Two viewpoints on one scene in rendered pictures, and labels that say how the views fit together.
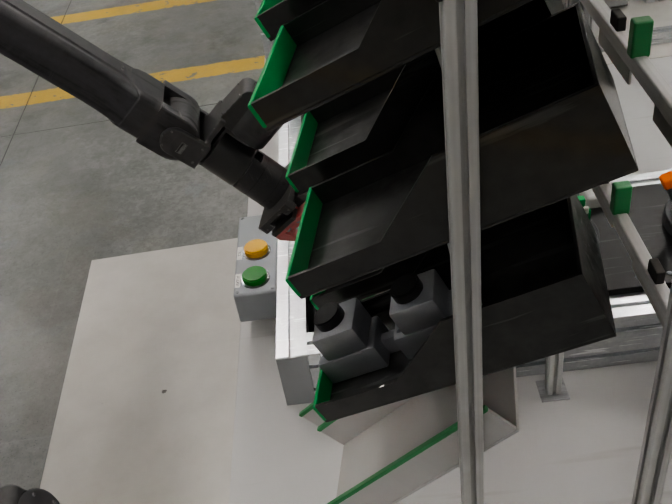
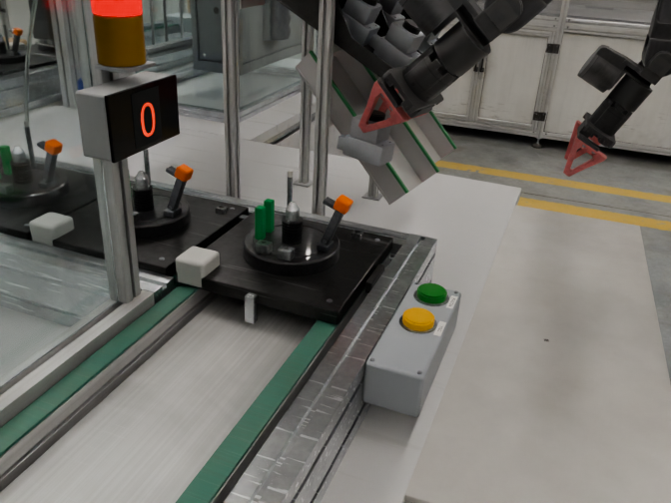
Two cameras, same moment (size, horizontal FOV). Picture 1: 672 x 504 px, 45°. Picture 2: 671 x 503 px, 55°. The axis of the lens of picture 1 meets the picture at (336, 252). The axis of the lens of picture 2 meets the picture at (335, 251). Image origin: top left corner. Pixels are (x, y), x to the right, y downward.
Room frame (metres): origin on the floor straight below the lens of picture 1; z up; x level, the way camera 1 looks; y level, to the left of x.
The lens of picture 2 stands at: (1.76, 0.23, 1.41)
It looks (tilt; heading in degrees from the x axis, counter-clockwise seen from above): 27 degrees down; 197
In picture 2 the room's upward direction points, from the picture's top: 3 degrees clockwise
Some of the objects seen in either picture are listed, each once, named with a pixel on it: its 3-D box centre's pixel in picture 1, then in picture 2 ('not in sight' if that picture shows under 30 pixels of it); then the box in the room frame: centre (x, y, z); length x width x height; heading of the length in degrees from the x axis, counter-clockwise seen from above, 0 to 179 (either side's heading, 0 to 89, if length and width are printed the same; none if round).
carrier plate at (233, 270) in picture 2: not in sight; (291, 258); (0.98, -0.08, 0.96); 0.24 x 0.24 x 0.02; 87
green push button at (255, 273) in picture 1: (255, 277); (431, 295); (1.00, 0.13, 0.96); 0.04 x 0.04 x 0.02
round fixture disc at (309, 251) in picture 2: not in sight; (292, 247); (0.98, -0.08, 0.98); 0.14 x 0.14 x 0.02
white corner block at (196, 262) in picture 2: not in sight; (198, 266); (1.07, -0.18, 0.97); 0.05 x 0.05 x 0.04; 87
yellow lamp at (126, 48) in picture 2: not in sight; (120, 38); (1.16, -0.21, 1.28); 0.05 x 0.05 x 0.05
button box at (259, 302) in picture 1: (259, 264); (415, 341); (1.07, 0.13, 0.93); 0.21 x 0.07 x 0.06; 177
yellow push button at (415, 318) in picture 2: (256, 250); (417, 321); (1.07, 0.13, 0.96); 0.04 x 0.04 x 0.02
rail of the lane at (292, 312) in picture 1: (296, 202); (312, 432); (1.26, 0.06, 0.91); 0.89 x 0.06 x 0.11; 177
